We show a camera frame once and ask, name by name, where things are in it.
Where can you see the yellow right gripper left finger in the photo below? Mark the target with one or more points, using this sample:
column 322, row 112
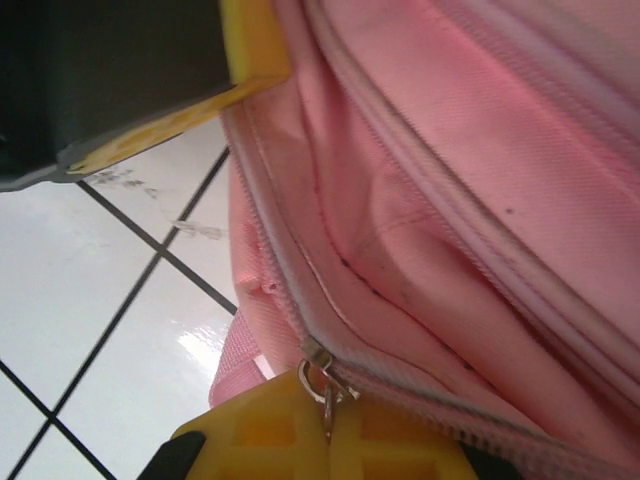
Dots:
column 250, row 440

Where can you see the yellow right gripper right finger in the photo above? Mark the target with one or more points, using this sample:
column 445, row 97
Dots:
column 390, row 450

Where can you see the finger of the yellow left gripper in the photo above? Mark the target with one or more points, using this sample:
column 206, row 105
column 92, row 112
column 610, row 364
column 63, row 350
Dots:
column 255, row 40

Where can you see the pink backpack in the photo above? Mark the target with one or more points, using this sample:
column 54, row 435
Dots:
column 450, row 200

